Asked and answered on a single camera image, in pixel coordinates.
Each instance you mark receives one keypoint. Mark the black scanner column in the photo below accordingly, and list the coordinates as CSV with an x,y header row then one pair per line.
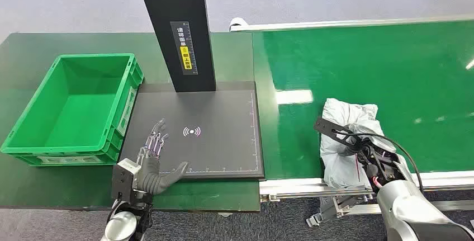
x,y
174,2

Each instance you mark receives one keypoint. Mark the black scanner base plate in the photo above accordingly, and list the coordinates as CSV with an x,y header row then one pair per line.
x,y
222,146

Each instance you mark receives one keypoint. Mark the green conveyor belt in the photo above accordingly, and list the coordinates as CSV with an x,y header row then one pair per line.
x,y
370,69

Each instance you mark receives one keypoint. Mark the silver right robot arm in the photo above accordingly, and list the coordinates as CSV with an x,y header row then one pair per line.
x,y
403,202

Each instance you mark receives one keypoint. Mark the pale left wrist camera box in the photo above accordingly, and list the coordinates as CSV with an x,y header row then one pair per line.
x,y
129,166

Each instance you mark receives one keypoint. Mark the green plastic crate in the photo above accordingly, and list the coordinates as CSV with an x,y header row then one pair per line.
x,y
77,109

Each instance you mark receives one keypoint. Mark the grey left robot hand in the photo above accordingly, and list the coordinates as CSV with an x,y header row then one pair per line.
x,y
152,180

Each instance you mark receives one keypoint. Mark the aluminium conveyor side rail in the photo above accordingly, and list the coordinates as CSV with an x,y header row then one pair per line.
x,y
296,187
333,24

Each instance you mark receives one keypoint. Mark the black left wrist camera bracket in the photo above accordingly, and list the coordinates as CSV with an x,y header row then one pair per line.
x,y
121,182

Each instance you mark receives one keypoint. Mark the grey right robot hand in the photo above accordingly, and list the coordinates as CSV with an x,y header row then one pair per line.
x,y
351,150

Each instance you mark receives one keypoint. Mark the black and yellow column label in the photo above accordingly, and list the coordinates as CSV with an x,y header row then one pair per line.
x,y
185,50

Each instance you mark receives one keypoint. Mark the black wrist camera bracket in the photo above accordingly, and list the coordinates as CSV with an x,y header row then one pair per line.
x,y
121,182
333,128

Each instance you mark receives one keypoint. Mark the dark green table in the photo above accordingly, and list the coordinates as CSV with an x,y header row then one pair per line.
x,y
29,46

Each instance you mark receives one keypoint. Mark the white table foot pad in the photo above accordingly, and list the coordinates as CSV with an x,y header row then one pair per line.
x,y
224,215

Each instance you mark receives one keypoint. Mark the white plastic mailer package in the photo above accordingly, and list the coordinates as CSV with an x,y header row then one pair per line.
x,y
342,169

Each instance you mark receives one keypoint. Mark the black right wrist camera bracket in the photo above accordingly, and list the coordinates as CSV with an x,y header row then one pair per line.
x,y
333,128

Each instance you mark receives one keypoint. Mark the metal conveyor support bracket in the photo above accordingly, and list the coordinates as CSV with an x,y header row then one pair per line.
x,y
333,208

